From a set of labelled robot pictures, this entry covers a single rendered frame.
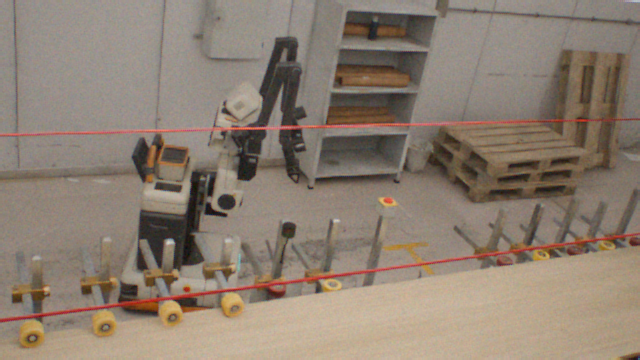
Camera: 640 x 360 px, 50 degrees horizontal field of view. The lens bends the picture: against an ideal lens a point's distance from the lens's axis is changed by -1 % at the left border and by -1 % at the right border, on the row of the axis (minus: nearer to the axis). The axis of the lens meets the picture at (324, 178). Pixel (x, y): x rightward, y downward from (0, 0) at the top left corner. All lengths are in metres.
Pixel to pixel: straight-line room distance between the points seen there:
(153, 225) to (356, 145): 2.89
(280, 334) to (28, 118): 3.14
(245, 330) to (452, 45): 4.26
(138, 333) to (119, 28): 2.95
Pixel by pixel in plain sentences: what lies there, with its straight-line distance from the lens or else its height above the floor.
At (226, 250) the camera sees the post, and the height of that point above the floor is 1.06.
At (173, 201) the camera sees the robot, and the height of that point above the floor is 0.78.
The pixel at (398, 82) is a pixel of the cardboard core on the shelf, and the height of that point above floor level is 0.95.
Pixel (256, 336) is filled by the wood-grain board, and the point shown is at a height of 0.90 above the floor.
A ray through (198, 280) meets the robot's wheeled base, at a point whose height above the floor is 0.28.
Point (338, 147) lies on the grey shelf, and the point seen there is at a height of 0.16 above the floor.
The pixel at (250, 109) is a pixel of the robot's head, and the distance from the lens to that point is 3.70.
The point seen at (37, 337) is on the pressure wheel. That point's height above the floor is 0.94.
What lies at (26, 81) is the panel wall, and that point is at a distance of 5.28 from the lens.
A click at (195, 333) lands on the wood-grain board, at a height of 0.90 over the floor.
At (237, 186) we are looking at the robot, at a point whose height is 0.81.
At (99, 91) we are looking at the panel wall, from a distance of 5.37.
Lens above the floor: 2.68
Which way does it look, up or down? 27 degrees down
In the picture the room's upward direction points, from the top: 11 degrees clockwise
